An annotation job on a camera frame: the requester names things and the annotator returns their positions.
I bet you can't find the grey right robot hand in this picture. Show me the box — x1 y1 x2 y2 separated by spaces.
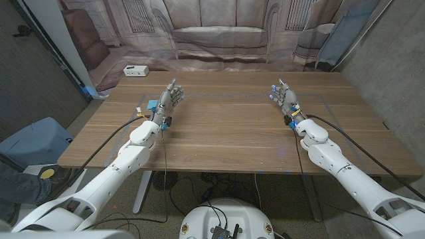
268 78 308 130

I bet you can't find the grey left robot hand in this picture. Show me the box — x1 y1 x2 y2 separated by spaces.
149 78 185 130

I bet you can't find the white power strip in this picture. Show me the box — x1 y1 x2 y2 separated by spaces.
123 64 149 78

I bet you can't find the black round fan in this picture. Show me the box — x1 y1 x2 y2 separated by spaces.
151 171 179 192

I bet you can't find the white table leg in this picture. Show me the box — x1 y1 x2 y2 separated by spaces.
131 170 153 215

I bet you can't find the printed living room backdrop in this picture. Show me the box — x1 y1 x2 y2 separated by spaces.
56 0 394 97

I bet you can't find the grey table leg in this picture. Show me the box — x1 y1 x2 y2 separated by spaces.
300 174 323 222

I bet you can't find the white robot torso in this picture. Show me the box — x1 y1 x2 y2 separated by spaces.
179 198 276 239

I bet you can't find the blue grey plastic bin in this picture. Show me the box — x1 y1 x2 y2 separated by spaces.
0 116 74 170

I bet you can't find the black module with antenna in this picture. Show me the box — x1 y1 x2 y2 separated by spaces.
211 224 240 239

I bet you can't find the person leg in jeans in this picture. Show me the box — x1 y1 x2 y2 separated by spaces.
0 161 52 223

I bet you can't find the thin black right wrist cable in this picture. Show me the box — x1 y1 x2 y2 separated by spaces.
292 128 404 237

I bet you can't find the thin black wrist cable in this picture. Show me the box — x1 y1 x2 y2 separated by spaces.
81 129 169 232
292 128 404 237

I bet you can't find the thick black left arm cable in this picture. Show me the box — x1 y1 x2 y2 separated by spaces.
54 115 149 199

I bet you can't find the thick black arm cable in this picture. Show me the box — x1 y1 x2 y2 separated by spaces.
54 115 149 199
305 114 425 202

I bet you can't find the thin black left wrist cable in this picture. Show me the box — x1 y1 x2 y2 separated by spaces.
81 129 169 232

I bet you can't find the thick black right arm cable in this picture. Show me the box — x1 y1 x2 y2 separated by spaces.
305 114 425 202

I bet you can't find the black floor cable bundle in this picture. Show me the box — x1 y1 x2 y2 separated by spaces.
168 171 263 218

